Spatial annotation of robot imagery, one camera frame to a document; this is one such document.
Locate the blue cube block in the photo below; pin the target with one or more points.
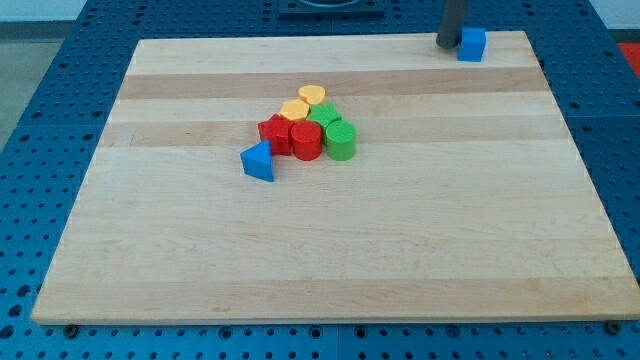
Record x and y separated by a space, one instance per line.
472 44

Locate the red star block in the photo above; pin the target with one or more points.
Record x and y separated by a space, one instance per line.
277 130

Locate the blue triangle block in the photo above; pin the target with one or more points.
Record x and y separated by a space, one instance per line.
257 161

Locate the red cylinder block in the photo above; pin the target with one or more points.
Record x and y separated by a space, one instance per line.
306 139

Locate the green star block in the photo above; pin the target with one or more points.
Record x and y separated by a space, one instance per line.
323 114

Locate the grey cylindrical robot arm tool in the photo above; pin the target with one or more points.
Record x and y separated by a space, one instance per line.
450 28

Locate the yellow hexagon block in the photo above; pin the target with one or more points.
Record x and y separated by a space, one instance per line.
294 110

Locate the green cylinder block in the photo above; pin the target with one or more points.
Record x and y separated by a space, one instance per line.
340 140

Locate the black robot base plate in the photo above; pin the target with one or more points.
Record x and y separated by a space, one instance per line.
331 8

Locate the red object at right edge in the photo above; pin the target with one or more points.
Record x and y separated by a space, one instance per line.
631 52

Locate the yellow heart block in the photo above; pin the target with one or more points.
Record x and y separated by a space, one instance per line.
312 94

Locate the wooden board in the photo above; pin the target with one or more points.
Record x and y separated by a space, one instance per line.
466 200

